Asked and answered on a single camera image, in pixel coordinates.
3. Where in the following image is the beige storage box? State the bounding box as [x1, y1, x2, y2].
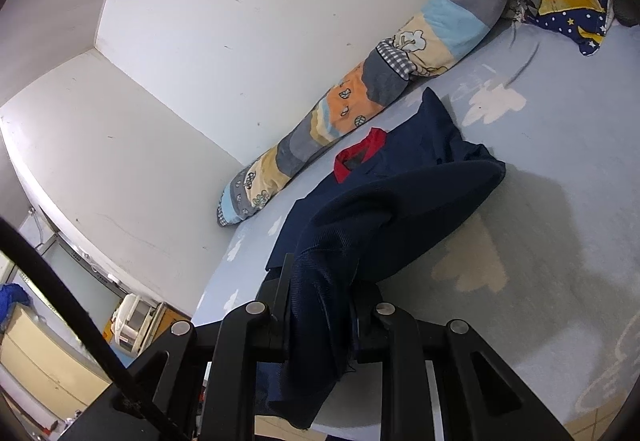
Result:
[1, 305, 111, 419]

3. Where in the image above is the navy blue jacket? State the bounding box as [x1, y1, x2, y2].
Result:
[256, 90, 506, 428]

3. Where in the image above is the blue cloth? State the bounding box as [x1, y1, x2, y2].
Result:
[0, 283, 32, 331]

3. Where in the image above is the long patchwork bolster pillow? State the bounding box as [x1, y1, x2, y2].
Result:
[217, 0, 508, 227]

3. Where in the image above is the yellow blue star pillow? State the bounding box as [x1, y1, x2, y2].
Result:
[525, 0, 614, 57]

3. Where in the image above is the light blue cloud bedsheet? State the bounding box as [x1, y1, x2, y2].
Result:
[194, 25, 639, 440]

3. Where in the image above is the black cable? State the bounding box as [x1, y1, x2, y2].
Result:
[0, 218, 189, 441]

